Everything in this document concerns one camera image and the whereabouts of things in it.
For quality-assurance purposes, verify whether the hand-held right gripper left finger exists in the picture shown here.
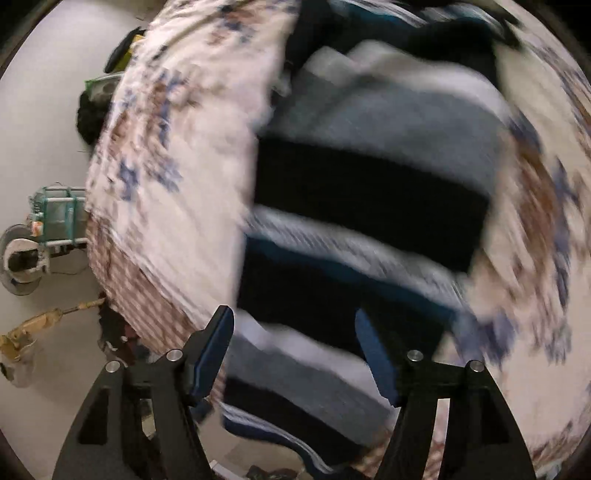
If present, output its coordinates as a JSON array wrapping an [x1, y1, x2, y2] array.
[[52, 305, 236, 480]]

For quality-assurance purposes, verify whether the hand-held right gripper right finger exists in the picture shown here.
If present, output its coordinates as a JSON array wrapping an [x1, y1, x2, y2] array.
[[355, 308, 539, 480]]

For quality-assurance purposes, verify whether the striped knit sweater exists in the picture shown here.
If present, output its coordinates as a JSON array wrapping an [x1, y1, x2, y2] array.
[[219, 0, 518, 476]]

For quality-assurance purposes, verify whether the dark clothes pile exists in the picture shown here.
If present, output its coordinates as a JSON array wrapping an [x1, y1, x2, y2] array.
[[76, 90, 112, 148]]

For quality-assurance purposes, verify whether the floral blanket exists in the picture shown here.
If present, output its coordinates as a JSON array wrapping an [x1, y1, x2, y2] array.
[[85, 0, 591, 480]]

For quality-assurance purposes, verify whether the teal storage rack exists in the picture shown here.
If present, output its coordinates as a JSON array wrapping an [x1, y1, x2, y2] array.
[[28, 185, 88, 247]]

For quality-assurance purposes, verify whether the white floor fan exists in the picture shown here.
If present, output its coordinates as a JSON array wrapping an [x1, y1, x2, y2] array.
[[0, 224, 51, 296]]

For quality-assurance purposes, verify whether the dark cushion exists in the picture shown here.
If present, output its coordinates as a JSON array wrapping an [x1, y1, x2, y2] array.
[[105, 27, 146, 75]]

